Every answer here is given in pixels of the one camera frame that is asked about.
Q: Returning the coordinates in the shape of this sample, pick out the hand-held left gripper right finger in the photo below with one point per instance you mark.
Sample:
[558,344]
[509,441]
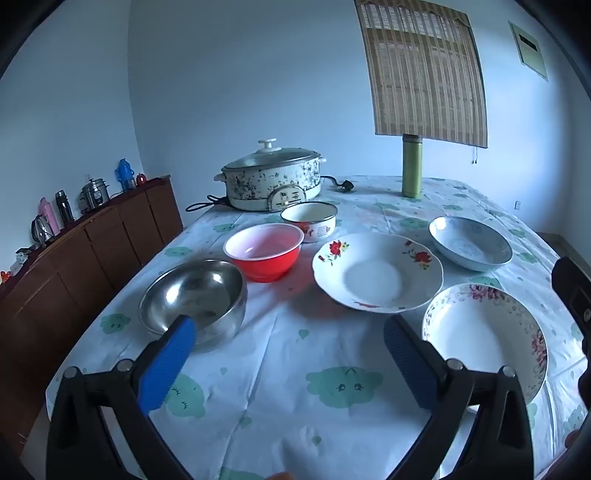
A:
[408,364]

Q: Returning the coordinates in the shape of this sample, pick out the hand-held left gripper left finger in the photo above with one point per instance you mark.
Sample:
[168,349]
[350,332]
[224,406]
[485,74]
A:
[168,364]

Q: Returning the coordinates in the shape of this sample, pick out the white plate purple flowers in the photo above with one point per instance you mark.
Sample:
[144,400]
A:
[480,332]

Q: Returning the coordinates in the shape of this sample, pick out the dark red rimmed plate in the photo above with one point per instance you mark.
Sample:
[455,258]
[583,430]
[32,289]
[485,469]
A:
[194,286]

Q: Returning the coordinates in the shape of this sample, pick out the white plate red flowers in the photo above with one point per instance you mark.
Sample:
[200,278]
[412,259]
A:
[374,277]

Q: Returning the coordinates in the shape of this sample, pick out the blue patterned plate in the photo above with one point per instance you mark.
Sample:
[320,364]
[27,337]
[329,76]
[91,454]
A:
[466,244]

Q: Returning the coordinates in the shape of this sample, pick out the white red plastic plate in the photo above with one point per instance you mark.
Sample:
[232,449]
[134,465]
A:
[268,265]

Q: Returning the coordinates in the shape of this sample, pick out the small white enamel bowl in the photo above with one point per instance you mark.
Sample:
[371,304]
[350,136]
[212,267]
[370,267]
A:
[318,228]

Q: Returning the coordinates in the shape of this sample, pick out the white tablecloth green clouds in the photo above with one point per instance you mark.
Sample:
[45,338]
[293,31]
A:
[300,350]

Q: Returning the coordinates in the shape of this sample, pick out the brown wooden sideboard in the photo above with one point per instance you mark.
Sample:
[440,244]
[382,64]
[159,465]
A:
[92,258]

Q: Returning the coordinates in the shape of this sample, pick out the small white object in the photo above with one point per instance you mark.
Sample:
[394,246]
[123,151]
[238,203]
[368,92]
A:
[24,256]

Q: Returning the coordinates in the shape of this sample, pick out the steel kettle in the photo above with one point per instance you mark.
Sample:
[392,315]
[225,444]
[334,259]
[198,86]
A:
[41,230]

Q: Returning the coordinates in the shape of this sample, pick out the steel rice cooker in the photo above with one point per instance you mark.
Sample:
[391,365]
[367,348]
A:
[94,194]

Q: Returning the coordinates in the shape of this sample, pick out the small orange toy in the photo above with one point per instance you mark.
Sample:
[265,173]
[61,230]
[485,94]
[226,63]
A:
[5,277]

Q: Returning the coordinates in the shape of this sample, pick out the black thermos flask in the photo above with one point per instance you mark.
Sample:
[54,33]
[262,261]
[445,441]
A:
[64,206]

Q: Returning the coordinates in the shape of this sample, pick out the pink thermos flask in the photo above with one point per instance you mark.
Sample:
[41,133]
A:
[49,217]

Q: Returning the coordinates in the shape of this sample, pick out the green thermos bottle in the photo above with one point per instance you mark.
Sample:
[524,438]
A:
[411,170]

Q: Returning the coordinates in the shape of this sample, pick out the blue water bottle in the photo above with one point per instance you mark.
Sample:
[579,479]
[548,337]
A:
[124,174]

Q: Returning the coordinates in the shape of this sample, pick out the speckled white electric pot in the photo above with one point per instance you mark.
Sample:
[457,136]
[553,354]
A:
[258,182]

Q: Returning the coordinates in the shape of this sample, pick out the glass pot lid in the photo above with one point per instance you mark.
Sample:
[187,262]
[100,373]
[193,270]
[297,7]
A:
[277,157]

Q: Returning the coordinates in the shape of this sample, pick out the bamboo window blind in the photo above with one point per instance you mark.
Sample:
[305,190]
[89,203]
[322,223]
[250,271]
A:
[425,69]

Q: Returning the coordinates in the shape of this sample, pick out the wall panel cover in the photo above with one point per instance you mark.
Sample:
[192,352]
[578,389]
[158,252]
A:
[531,55]

